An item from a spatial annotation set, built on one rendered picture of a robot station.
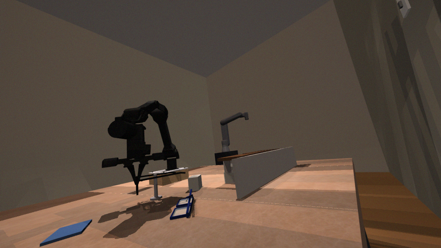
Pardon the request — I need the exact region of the blue flat plate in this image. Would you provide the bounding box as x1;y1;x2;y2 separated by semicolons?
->
40;219;92;246

